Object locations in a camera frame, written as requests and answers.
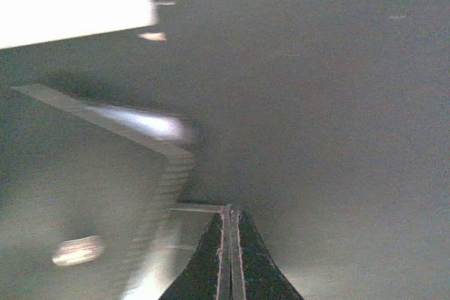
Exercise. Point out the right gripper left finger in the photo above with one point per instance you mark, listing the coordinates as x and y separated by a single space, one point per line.
207 275

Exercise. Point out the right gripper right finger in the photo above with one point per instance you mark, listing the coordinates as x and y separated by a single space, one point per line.
254 274

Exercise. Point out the white bin with blue cards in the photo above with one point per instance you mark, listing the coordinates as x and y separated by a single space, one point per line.
25 22

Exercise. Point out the black card holder wallet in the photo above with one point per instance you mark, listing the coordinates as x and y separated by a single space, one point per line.
87 191

